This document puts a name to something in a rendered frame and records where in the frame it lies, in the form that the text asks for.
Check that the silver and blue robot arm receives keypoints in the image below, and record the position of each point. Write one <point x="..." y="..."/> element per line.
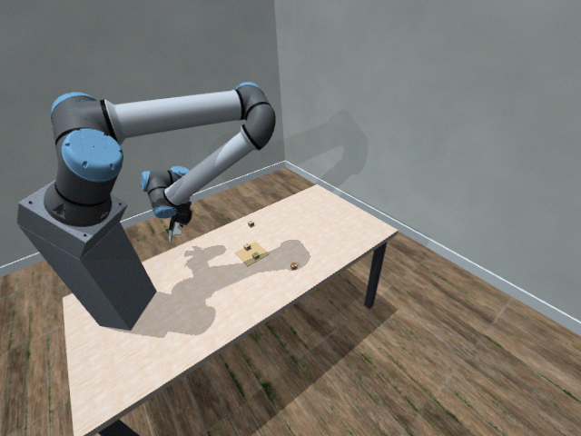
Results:
<point x="92" y="159"/>

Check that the tan square mat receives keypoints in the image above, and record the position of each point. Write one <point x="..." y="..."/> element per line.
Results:
<point x="246" y="256"/>

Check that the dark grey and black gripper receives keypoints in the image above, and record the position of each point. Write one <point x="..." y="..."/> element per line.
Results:
<point x="180" y="217"/>

